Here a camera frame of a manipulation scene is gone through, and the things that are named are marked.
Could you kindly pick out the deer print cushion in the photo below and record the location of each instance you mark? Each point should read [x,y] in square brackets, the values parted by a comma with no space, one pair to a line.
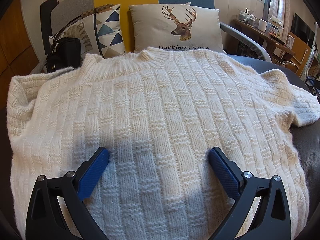
[176,27]

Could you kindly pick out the black handbag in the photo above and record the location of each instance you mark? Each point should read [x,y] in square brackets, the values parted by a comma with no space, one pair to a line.
[65,52]

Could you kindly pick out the cream knitted sweater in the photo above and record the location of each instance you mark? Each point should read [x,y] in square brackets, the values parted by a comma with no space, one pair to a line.
[158,113]

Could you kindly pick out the geometric triangle print cushion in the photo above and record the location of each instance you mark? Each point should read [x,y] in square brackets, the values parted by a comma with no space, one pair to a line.
[98,31]

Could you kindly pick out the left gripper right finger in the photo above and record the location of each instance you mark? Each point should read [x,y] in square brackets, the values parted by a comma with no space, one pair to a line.
[272,217]

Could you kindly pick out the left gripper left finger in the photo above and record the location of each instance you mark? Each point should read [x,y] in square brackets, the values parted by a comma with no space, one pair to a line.
[45,219]

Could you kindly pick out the black leather ottoman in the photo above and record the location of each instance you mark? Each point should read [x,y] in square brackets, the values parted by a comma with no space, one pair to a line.
[306,141]

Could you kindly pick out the wooden side desk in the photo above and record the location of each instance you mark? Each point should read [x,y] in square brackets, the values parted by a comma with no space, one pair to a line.
[271,43]

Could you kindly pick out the white mug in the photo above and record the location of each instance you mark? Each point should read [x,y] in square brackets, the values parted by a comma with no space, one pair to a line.
[262,25]

